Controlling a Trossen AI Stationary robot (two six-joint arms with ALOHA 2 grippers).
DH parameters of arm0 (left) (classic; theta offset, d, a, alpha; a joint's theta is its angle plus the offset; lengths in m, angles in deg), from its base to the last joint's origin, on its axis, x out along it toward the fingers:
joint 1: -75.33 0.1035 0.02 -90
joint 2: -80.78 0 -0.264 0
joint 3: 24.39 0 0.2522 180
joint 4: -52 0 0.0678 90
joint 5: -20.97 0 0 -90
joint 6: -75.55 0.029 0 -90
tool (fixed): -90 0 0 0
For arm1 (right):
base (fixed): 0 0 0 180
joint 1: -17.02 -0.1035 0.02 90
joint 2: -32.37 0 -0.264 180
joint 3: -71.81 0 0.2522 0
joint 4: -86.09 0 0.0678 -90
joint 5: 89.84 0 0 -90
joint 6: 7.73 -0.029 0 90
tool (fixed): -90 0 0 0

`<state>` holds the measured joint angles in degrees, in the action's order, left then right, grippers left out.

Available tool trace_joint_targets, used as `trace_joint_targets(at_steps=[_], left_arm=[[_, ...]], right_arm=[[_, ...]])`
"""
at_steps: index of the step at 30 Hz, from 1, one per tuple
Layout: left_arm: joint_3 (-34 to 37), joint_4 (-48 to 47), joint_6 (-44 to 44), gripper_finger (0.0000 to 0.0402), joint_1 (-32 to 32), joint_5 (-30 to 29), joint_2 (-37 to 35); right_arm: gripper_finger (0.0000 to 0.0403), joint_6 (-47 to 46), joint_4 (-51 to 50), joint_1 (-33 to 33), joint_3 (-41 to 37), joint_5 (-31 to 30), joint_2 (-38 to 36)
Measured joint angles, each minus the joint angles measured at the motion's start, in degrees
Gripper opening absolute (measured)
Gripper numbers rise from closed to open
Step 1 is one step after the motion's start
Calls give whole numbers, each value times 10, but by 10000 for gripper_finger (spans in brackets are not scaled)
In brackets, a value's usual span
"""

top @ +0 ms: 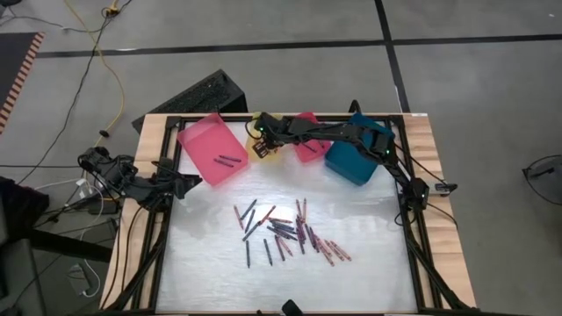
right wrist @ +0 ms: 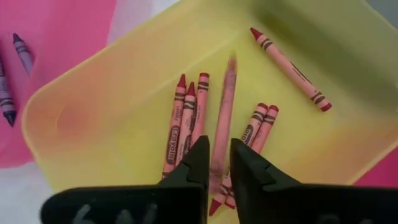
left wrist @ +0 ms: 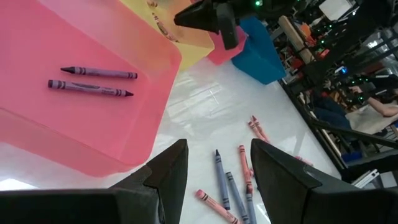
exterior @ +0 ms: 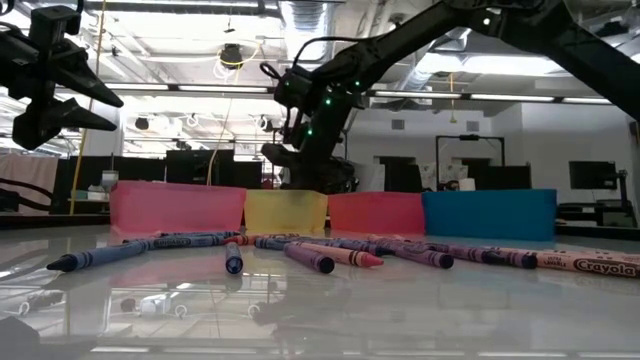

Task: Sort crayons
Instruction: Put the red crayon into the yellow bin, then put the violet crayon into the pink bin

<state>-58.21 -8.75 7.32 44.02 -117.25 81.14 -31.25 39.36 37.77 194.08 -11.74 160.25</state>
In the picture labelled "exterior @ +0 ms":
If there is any black computer monitor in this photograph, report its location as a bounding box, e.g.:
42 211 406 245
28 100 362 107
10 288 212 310
568 160 618 190

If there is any black partition wall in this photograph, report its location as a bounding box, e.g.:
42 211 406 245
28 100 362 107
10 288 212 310
53 148 264 216

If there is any pink hanging cloth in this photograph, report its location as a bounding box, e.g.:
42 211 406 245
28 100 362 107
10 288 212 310
0 152 60 214

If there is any red crayon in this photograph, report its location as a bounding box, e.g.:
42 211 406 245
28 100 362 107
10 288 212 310
223 232 301 247

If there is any yellow plastic bin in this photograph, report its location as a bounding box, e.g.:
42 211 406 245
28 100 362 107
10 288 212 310
243 189 330 232

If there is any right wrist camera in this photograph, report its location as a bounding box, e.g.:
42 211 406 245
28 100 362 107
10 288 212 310
273 67 314 109

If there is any purple crayon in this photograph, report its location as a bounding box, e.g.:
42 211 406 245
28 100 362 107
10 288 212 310
319 238 396 258
379 241 451 251
283 242 336 275
392 247 455 270
439 243 539 270

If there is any black equipment desk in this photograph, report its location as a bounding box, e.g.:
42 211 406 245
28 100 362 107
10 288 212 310
556 169 640 229

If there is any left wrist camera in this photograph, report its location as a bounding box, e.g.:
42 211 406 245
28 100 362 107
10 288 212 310
28 5 82 50

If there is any silver ventilation duct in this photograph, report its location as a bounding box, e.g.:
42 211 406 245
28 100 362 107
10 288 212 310
278 0 337 157

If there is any blue plastic bin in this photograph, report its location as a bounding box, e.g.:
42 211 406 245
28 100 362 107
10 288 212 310
422 188 558 242

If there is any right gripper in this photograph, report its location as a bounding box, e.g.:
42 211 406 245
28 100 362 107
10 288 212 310
259 74 366 195

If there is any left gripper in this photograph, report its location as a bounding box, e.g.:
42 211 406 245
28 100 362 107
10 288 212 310
0 27 125 151

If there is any small red plastic bin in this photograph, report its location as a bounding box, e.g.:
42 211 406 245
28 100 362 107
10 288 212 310
327 191 426 236

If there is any thin yellow ceiling cable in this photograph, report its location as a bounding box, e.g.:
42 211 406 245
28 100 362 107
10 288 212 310
206 44 264 187

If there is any black ceiling camera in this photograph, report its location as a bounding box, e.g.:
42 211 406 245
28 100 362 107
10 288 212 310
219 43 244 70

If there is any large pink plastic bin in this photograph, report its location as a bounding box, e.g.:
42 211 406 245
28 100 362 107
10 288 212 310
109 180 248 234

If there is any black stand frame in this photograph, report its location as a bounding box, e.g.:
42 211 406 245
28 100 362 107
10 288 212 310
435 133 506 192

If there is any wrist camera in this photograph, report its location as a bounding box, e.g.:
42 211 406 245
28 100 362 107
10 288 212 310
28 5 82 50
273 67 314 109

